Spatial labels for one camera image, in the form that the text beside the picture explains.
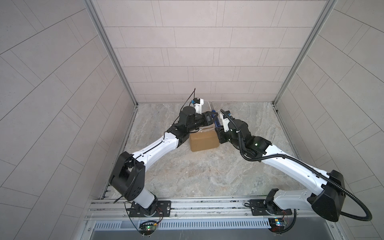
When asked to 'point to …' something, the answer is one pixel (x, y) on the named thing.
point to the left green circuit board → (147, 227)
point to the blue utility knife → (215, 118)
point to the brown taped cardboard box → (204, 138)
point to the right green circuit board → (277, 224)
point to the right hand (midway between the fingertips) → (215, 129)
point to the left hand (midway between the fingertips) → (220, 113)
